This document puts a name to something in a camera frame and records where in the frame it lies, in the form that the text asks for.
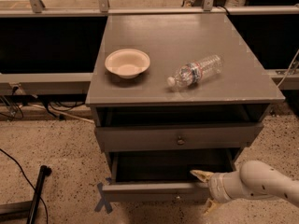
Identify white cable at right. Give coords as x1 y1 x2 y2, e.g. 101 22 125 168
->
276 49 299 89

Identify white paper bowl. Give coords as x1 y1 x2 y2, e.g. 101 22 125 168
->
105 49 150 79

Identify clear plastic water bottle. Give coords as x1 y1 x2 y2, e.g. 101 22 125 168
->
167 54 224 89

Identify metal railing frame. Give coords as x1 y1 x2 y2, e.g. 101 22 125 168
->
0 0 299 96

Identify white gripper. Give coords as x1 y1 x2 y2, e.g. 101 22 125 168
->
190 170 241 215

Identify grey drawer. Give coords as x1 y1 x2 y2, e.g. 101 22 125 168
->
103 148 235 203
95 122 263 152

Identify blue tape cross mark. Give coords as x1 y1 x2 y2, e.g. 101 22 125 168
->
94 182 113 214

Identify black metal stand leg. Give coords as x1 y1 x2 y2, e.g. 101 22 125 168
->
0 164 53 224

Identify grey top drawer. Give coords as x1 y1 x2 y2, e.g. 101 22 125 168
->
95 122 263 152

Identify black floor cable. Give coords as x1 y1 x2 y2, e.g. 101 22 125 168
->
0 147 50 224

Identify cables under rail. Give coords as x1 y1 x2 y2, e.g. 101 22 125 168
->
0 85 95 125

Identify grey wooden drawer cabinet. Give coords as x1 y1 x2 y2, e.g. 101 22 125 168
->
85 13 286 185

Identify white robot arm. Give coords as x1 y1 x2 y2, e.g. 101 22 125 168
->
190 161 299 215

